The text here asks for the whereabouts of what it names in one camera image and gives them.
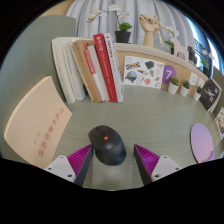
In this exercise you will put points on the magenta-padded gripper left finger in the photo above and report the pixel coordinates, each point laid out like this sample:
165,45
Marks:
78,160

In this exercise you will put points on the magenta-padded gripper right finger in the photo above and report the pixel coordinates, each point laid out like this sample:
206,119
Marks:
150,160

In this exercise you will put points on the black computer mouse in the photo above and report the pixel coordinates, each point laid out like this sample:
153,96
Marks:
108,146

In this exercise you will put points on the purple mouse pad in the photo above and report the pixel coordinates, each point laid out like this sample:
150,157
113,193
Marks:
201,141

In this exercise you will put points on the beige book with red text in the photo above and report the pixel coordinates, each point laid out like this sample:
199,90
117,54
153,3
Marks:
36,123

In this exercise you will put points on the small plant in white pot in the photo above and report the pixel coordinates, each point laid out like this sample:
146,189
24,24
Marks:
173,88
184,91
197,96

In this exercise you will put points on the colourful food sticker sheet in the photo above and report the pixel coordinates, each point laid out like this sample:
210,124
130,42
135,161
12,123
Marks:
220,121

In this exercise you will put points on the white book with red spine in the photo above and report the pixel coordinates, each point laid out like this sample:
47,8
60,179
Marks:
96,76

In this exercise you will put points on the thin white book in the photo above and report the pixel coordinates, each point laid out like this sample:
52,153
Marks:
75,73

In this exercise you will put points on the purple round number sticker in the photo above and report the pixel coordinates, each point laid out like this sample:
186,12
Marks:
169,74

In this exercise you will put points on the white sticker sheet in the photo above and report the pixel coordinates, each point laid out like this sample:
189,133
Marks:
143,71

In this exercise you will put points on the black cover book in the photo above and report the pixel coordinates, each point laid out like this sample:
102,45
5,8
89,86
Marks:
210,95

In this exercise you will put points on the thick white book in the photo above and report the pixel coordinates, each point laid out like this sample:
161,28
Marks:
61,66

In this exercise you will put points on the white orchid in black pot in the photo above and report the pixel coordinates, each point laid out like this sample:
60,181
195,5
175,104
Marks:
203,63
122,36

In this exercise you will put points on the pink wooden horse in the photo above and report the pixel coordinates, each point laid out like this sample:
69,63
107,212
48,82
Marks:
180,50

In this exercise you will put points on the black wooden horse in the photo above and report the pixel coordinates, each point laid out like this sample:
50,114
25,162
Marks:
191,53

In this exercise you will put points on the wooden hand model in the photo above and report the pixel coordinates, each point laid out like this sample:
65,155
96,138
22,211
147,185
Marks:
149,31

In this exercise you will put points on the white orchid behind horse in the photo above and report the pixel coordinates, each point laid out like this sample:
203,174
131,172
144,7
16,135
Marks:
171,32

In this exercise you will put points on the window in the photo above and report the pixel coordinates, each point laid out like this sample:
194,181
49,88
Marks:
206,43

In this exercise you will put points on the wooden artist mannequin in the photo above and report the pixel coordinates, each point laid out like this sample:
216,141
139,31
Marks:
160,27

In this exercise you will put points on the light grey curtain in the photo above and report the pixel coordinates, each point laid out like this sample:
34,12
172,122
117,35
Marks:
146,6

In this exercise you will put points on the white wall socket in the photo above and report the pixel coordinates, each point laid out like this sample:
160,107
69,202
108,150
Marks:
201,83
193,79

